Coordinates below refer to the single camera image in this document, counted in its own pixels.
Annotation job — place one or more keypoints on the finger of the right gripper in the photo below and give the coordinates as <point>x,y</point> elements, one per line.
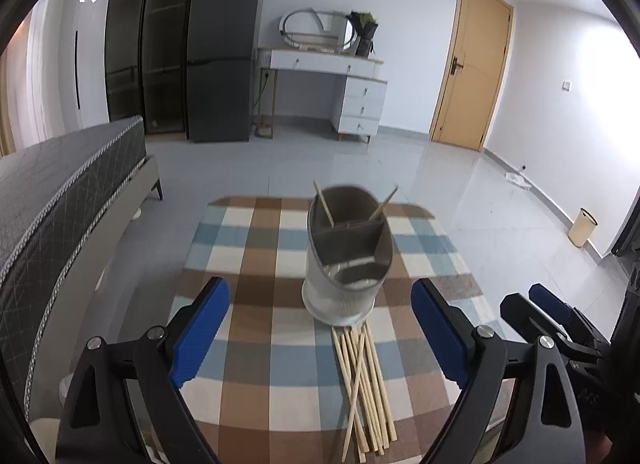
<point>576,325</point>
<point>586,368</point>

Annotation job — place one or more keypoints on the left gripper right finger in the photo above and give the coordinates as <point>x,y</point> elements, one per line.
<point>542,424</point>

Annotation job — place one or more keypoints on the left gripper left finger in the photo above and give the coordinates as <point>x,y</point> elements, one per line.
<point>99,424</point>

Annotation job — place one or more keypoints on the wooden chopstick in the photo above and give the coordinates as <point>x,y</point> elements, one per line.
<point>363,419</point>
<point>392,434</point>
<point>354,431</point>
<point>382,206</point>
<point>375,386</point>
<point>353,342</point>
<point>323,203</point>
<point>356,374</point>

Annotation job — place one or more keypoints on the beige waste bin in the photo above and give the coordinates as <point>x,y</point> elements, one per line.
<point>582,228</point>

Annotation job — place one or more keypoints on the checkered table cloth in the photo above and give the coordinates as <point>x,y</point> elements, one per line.
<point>318,356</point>

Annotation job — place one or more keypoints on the white paper on floor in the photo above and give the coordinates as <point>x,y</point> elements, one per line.
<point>517,180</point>

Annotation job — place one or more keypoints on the grey utensil holder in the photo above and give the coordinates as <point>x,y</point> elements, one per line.
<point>347,264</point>

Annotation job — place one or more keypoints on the grey mattress bed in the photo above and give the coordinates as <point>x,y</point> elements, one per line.
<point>51,193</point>

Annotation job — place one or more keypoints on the white dressing table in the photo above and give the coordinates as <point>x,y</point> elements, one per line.
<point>347,90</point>

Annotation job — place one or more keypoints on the yellow wooden door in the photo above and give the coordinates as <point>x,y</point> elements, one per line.
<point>474,70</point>

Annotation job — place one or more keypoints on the white wardrobe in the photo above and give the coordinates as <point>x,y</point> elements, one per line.
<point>79,37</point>

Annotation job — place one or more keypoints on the oval vanity mirror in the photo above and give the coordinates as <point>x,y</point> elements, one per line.
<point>315,30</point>

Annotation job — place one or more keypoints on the dark grey refrigerator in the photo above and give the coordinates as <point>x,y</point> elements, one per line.
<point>220,57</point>

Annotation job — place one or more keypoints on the black glass cabinet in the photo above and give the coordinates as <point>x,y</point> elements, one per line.
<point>145,62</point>

